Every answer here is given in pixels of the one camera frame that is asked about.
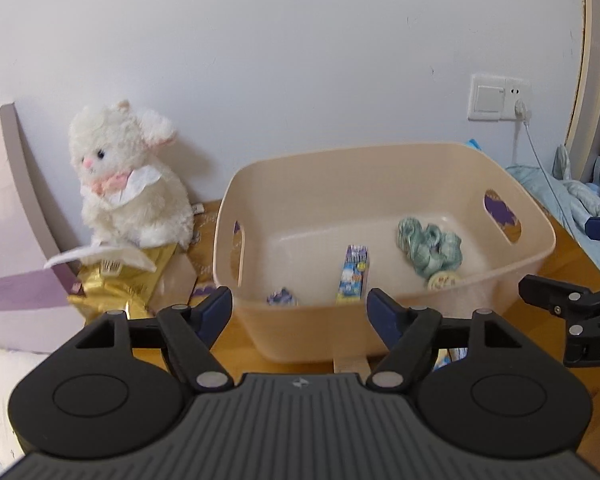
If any tall blue printed box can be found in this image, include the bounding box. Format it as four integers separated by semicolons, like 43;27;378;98
335;244;371;306

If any white cable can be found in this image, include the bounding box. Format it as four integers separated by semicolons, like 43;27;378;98
522;121;583;242

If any white wall switch socket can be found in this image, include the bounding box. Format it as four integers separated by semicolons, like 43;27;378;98
468;73;531;122

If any light blue blanket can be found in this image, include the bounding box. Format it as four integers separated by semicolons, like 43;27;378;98
504;164;600;287

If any pink board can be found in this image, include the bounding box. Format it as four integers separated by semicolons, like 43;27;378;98
0;102;89;354

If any small blue printed packet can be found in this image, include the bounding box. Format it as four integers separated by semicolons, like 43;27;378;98
266;287;299;307

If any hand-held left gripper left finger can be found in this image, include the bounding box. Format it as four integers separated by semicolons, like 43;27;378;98
74;286;234;392

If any wooden shelf frame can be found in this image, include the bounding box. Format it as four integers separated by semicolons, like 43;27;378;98
564;0;600;182

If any white plush rabbit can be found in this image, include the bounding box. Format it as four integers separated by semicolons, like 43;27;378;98
68;99;196;252

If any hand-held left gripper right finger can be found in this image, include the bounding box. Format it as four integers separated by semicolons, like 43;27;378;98
366;287;525;392

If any gold foil packet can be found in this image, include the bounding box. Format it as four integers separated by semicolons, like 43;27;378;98
67;242;179;322

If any brown cardboard piece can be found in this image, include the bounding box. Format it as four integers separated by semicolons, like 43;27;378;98
149;249;202;312

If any beige plastic basket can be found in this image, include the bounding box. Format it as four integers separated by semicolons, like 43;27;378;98
213;141;557;365

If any purple printed sheet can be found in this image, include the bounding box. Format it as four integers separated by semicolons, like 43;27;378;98
189;279;219;309

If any green knitted scrunchie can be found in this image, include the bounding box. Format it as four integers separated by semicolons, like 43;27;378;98
396;217;464;279

